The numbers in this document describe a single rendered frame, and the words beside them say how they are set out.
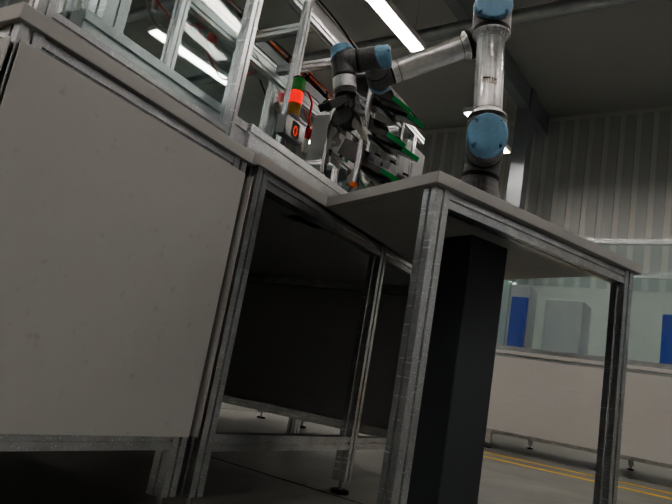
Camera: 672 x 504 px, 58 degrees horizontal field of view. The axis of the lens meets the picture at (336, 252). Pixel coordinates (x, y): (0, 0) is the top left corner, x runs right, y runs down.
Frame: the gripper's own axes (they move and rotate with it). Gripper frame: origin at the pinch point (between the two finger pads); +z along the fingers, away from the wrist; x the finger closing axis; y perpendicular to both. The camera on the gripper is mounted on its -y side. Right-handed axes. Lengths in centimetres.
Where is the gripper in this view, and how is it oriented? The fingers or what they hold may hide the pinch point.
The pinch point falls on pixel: (346, 150)
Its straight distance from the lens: 192.8
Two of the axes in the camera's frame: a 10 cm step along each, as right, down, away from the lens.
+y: 6.2, 0.8, 7.8
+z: 0.8, 9.8, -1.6
